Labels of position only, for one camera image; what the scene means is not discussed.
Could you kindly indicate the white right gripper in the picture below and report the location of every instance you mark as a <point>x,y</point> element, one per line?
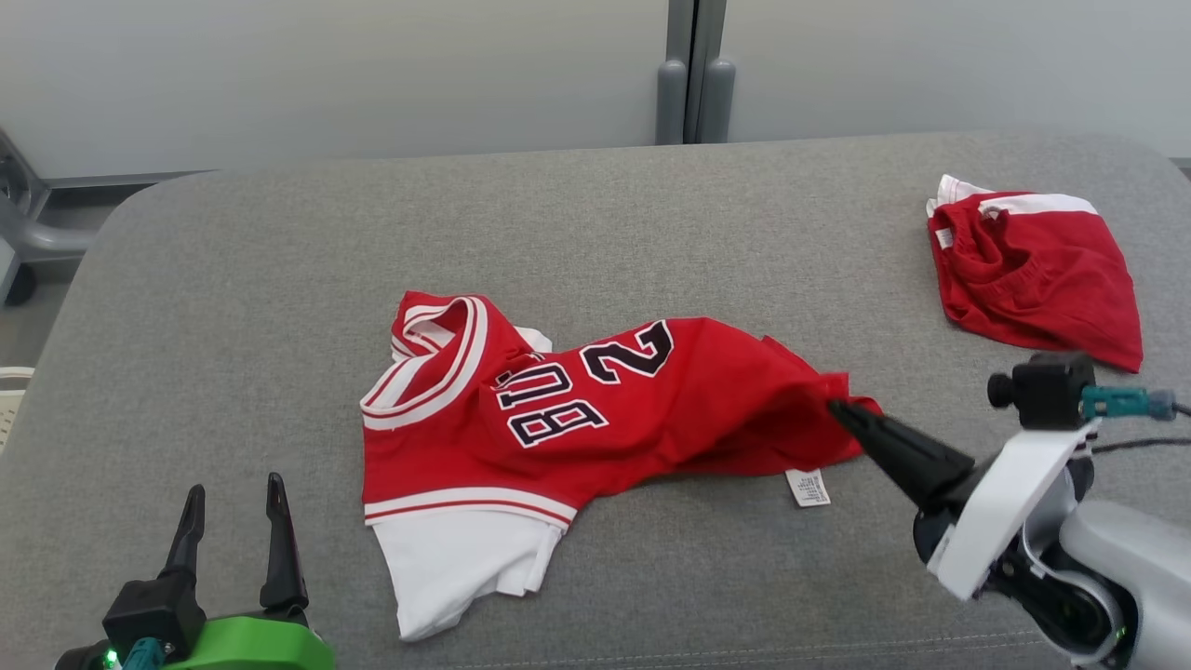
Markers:
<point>1010,507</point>

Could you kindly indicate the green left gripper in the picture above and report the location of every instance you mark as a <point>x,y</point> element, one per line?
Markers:
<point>251,647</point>

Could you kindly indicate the red shorts white trim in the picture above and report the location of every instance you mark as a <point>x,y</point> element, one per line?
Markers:
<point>1051,279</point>

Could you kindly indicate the red jersey white sleeves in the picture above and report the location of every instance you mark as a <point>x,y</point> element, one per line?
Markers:
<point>670,409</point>

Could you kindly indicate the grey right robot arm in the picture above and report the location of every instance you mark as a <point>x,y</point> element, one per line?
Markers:
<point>1126,568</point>

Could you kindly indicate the cream perforated laundry basket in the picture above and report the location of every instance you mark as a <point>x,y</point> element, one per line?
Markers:
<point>11,400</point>

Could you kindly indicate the grey fabric cushion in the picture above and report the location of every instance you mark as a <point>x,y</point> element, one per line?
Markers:
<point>595,233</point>

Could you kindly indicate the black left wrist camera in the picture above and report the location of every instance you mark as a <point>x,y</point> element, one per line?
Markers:
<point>153,609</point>

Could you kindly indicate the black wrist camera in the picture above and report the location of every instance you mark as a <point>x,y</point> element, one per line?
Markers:
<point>153,609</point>
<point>1047,391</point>

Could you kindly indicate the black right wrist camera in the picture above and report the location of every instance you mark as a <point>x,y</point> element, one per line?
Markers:
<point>1047,391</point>

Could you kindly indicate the grey frame leg with caster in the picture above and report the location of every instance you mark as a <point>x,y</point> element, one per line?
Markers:
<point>37,237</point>

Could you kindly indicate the grey partition post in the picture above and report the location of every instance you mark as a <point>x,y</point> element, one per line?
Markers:
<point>695,74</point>

